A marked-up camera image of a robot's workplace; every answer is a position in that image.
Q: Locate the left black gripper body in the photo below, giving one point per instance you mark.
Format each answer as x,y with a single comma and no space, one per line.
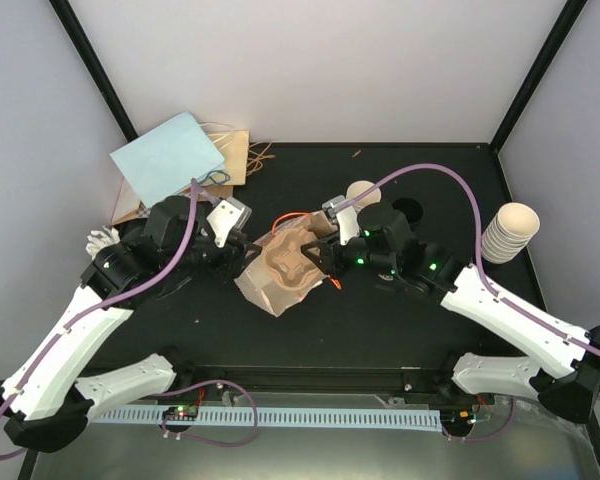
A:
189,265

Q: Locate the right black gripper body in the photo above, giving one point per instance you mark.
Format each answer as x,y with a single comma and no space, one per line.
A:
376,263

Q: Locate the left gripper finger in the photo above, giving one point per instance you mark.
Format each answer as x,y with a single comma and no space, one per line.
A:
235,266
242,249

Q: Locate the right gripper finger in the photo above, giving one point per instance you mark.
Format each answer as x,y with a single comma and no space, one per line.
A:
329,262
317,231

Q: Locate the cardboard cup carrier tray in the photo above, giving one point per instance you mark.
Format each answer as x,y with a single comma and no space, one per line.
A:
287,272

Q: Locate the cream bear paper bag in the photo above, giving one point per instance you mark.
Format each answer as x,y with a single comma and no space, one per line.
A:
251,281

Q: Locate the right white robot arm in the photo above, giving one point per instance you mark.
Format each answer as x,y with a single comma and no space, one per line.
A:
559,364

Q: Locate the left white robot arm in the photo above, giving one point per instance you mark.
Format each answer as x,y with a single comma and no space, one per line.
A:
49,401

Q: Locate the black paper coffee cup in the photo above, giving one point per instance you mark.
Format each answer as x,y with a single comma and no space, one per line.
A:
410,208

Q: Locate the brown kraft paper bag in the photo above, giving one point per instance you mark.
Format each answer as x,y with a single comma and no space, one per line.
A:
233,145

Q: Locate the light blue paper bag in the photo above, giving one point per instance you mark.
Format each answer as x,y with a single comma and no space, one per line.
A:
164,161

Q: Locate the white plastic cutlery bunch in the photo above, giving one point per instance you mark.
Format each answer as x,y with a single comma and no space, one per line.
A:
98,240

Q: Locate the stack of white cups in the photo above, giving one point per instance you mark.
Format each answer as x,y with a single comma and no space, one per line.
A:
509,232

